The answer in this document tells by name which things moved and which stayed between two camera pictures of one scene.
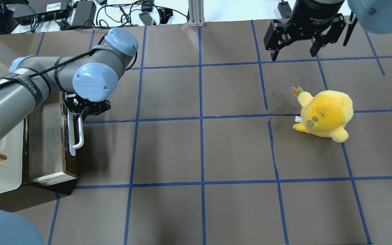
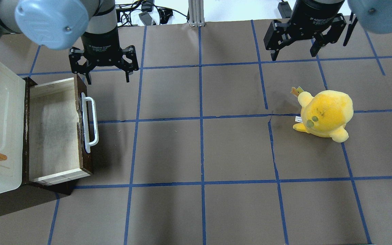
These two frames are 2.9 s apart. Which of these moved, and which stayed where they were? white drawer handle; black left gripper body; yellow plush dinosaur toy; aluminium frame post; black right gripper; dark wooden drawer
Moved: black left gripper body; dark wooden drawer; white drawer handle
Stayed: aluminium frame post; black right gripper; yellow plush dinosaur toy
